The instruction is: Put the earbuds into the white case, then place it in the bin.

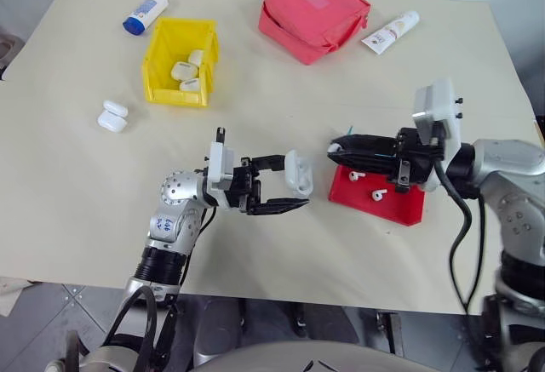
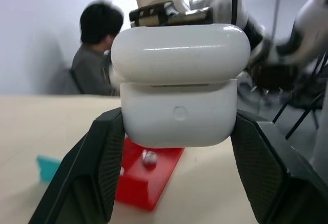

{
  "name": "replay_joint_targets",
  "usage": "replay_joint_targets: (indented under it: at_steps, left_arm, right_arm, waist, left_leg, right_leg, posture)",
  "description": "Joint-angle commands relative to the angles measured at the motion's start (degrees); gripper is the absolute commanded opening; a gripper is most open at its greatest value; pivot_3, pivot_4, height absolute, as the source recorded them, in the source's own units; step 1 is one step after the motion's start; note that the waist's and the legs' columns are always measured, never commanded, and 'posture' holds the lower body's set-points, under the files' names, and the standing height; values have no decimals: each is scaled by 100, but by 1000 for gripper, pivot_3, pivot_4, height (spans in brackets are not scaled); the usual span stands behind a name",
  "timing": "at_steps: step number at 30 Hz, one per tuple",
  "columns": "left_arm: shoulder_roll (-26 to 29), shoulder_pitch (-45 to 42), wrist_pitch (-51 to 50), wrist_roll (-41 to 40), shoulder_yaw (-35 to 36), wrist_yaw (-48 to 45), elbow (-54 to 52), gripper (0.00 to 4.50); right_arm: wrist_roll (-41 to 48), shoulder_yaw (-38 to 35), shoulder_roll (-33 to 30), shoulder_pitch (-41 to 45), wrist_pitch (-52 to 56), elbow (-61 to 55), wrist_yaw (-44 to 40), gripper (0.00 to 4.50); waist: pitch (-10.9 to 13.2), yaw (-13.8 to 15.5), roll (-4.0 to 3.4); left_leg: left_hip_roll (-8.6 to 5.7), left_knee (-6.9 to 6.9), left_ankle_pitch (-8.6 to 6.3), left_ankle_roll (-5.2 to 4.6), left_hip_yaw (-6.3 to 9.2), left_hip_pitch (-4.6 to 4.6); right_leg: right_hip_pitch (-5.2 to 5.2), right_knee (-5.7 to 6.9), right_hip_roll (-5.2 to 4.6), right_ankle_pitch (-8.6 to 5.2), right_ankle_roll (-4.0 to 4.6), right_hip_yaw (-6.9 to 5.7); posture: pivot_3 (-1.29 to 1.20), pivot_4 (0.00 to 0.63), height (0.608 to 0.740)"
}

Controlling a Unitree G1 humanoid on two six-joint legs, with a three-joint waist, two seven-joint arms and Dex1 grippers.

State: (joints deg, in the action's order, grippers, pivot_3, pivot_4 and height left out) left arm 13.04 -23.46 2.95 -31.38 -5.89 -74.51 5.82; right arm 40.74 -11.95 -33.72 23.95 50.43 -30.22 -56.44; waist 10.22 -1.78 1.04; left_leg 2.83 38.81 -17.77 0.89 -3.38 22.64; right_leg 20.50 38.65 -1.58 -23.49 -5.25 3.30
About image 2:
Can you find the white earbud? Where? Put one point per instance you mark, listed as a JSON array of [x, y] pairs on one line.
[[150, 158]]

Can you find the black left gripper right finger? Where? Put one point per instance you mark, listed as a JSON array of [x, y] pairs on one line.
[[276, 178]]

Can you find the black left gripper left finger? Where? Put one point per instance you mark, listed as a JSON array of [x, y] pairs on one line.
[[84, 172]]

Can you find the dark office chair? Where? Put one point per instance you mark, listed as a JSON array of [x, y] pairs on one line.
[[75, 80]]

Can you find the black metal chair frame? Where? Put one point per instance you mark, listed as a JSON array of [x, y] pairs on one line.
[[299, 106]]

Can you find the seated person in grey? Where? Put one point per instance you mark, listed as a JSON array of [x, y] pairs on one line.
[[89, 62]]

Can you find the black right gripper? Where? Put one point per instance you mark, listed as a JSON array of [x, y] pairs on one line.
[[151, 16]]

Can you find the red block with metal knob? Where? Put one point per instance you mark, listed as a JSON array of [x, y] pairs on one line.
[[146, 185]]

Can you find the teal plastic bin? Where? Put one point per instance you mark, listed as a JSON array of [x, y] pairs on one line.
[[47, 168]]

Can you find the white earbud charging case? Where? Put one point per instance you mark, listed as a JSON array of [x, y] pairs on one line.
[[179, 85]]

